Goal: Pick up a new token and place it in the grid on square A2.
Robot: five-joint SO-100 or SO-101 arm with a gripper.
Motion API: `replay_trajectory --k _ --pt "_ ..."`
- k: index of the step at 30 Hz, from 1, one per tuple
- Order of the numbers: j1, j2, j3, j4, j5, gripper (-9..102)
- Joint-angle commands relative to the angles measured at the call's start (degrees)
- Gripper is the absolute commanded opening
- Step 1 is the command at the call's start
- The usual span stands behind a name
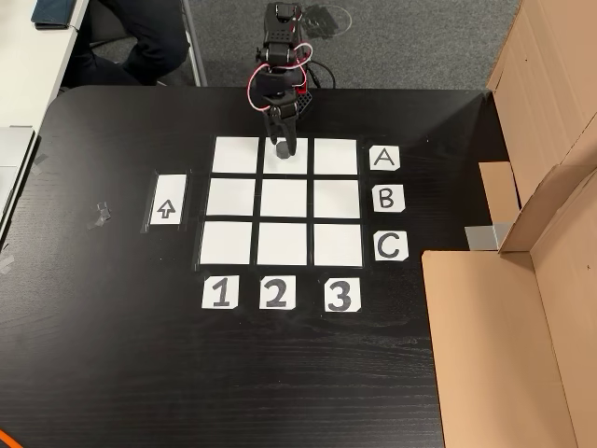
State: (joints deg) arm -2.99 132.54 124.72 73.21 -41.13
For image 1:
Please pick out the black cylindrical token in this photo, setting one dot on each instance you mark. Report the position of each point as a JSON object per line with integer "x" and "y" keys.
{"x": 281, "y": 152}

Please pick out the white paper grid square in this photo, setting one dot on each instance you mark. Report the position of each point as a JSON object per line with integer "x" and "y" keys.
{"x": 235, "y": 155}
{"x": 226, "y": 242}
{"x": 301, "y": 163}
{"x": 338, "y": 245}
{"x": 282, "y": 243}
{"x": 336, "y": 157}
{"x": 337, "y": 199}
{"x": 283, "y": 198}
{"x": 231, "y": 197}

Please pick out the black floor tape patch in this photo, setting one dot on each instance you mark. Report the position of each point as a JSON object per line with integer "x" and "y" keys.
{"x": 322, "y": 21}

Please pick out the grey metal desk leg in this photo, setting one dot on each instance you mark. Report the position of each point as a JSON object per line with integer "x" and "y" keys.
{"x": 195, "y": 46}

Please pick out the paper label letter A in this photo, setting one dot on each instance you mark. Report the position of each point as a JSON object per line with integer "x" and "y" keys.
{"x": 385, "y": 158}

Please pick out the paper label letter B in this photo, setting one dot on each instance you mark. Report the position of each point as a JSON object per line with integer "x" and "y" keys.
{"x": 388, "y": 199}

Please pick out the white arrow paper sheet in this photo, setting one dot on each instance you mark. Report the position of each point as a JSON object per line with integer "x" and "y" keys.
{"x": 168, "y": 186}

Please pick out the person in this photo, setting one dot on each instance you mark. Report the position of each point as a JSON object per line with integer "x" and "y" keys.
{"x": 154, "y": 46}

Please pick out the paper label letter C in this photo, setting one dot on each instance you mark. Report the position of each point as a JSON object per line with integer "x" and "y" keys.
{"x": 392, "y": 246}

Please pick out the paper label number 2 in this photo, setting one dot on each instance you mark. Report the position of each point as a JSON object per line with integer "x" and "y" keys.
{"x": 277, "y": 292}

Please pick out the paper label number 3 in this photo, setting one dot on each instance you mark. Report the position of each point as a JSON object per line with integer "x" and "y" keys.
{"x": 342, "y": 295}

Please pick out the paper label number 1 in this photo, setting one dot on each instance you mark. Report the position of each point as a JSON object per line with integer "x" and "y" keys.
{"x": 220, "y": 292}

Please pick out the grey tape scrap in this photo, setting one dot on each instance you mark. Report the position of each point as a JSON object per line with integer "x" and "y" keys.
{"x": 41, "y": 163}
{"x": 100, "y": 217}
{"x": 5, "y": 265}

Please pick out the grey tape block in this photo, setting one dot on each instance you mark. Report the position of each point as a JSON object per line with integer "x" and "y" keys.
{"x": 485, "y": 237}

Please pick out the dark tablet case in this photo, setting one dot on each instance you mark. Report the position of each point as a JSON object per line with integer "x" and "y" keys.
{"x": 53, "y": 14}

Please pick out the white desk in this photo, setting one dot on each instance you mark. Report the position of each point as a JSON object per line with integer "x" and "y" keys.
{"x": 28, "y": 70}

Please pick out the large brown cardboard panel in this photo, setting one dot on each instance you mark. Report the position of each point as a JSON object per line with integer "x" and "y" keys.
{"x": 550, "y": 70}
{"x": 490, "y": 350}

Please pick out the orange curved object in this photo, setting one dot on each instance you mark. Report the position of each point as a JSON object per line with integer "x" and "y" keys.
{"x": 7, "y": 438}

